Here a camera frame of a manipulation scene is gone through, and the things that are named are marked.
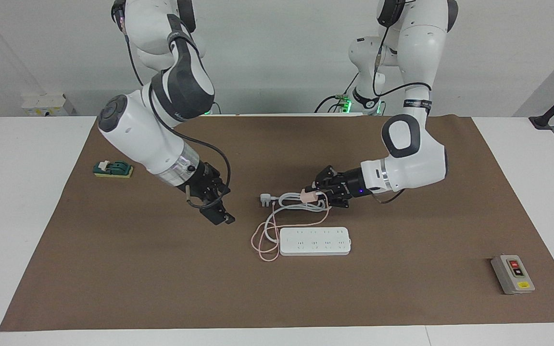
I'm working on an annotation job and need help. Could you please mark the pink charging cable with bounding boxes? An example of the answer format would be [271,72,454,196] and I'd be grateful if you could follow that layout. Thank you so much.
[250,191,331,262]

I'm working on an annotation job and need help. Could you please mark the grey on-off switch box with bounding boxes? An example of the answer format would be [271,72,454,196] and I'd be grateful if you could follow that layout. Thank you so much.
[491,255,536,295]

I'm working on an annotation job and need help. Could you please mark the white power cord with plug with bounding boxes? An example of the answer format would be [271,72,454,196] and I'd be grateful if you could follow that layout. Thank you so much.
[260,193,333,243]

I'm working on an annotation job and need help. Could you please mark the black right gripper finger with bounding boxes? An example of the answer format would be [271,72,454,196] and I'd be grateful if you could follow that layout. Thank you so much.
[200,206,228,226]
[214,198,236,224]

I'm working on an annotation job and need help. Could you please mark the brown table mat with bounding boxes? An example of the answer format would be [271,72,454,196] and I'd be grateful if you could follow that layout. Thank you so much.
[0,114,554,332]

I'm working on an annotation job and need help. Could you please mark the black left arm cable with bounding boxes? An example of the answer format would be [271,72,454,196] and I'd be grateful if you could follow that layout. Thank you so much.
[372,0,432,203]

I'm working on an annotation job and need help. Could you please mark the white power strip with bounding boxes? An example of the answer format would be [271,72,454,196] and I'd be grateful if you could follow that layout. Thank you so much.
[279,227,353,256]

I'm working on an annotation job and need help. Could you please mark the green knife switch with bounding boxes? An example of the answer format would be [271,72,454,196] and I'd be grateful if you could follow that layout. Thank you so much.
[93,160,134,179]

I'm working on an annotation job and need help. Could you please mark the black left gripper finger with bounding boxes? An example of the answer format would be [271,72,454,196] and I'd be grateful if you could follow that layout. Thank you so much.
[322,191,351,209]
[312,165,338,191]

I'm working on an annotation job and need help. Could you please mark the white background boxes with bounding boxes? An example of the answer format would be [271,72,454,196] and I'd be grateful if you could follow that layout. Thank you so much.
[21,93,78,117]

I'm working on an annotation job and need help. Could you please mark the black base cable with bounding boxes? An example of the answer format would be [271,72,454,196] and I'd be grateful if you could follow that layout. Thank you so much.
[314,72,360,114]

